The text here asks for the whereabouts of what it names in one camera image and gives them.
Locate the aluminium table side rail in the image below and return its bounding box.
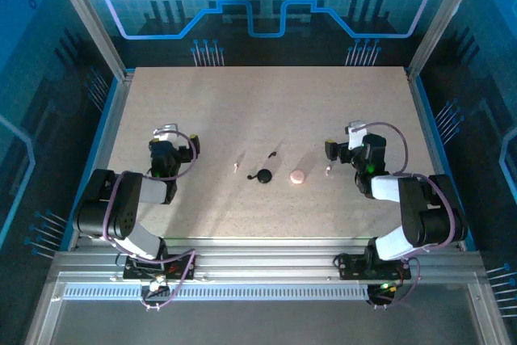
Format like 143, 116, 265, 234
66, 70, 137, 251
406, 69, 476, 251

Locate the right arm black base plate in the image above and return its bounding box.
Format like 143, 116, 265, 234
337, 254, 413, 281

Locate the small LED circuit board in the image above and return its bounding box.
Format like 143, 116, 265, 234
147, 275, 169, 293
373, 280, 399, 296

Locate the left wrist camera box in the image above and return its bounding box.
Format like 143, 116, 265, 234
152, 123, 179, 141

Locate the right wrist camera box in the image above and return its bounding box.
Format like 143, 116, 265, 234
345, 120, 368, 151

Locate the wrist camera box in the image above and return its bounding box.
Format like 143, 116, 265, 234
152, 123, 179, 141
345, 120, 368, 151

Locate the aluminium mounting rail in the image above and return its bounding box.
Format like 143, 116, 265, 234
48, 238, 488, 285

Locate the aluminium frame post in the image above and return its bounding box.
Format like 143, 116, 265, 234
406, 0, 473, 79
44, 0, 137, 82

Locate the slotted grey cable duct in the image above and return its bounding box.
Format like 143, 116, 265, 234
62, 284, 371, 301

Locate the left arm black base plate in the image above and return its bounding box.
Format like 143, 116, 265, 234
123, 254, 198, 281

